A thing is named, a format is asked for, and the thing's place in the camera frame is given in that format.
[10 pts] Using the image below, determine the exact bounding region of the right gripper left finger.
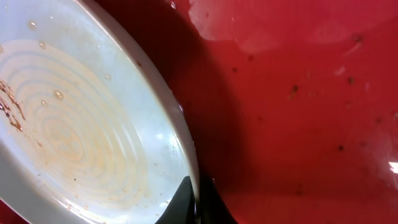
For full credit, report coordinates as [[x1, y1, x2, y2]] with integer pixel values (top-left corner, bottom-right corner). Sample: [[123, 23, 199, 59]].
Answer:
[[155, 176, 197, 224]]

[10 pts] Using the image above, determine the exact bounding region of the red plastic tray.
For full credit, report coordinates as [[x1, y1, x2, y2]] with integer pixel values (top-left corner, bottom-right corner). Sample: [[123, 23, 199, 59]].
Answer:
[[0, 0, 398, 224]]

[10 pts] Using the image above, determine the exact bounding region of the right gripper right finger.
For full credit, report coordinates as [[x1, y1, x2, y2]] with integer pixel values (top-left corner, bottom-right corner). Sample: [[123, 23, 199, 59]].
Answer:
[[200, 175, 238, 224]]

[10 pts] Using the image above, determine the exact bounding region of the white plate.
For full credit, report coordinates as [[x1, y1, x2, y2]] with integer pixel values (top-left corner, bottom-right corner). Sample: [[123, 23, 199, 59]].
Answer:
[[1, 0, 200, 223]]

